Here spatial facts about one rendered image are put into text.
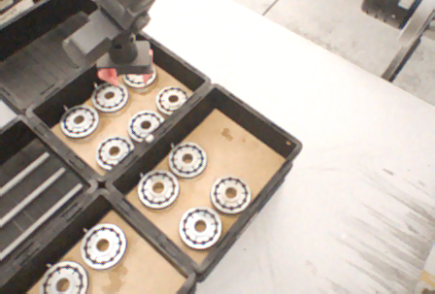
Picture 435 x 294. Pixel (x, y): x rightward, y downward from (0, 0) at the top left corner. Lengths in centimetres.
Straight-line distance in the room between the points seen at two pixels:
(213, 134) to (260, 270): 39
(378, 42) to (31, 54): 206
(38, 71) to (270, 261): 89
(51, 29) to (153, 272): 85
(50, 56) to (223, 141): 62
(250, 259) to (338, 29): 188
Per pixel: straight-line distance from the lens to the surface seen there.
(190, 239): 88
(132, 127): 101
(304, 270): 106
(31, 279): 95
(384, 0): 98
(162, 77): 113
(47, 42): 131
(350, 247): 111
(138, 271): 91
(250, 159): 98
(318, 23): 260
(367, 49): 255
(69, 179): 102
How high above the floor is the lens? 172
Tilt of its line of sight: 61 degrees down
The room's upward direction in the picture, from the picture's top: 4 degrees clockwise
